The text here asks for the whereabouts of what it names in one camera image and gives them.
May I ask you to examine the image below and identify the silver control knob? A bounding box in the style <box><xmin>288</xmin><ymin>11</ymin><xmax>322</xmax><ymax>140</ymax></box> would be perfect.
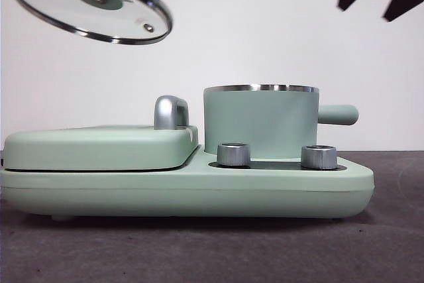
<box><xmin>217</xmin><ymin>142</ymin><xmax>252</xmax><ymax>167</ymax></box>
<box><xmin>300</xmin><ymin>144</ymin><xmax>338</xmax><ymax>170</ymax></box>

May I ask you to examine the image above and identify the green breakfast machine base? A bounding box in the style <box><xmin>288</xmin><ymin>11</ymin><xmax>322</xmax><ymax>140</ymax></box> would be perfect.
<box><xmin>0</xmin><ymin>145</ymin><xmax>375</xmax><ymax>223</ymax></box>

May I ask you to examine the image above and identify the green hinged grill cover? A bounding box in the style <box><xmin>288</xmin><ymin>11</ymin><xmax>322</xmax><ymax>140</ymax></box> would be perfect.
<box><xmin>2</xmin><ymin>125</ymin><xmax>199</xmax><ymax>172</ymax></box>

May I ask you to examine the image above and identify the green steamer pot with handle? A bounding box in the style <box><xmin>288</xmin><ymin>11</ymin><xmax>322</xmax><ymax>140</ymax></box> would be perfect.
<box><xmin>203</xmin><ymin>83</ymin><xmax>359</xmax><ymax>160</ymax></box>

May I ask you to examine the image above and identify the silver grill cover handle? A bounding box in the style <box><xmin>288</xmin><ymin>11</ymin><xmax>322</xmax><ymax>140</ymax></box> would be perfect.
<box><xmin>153</xmin><ymin>95</ymin><xmax>191</xmax><ymax>131</ymax></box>

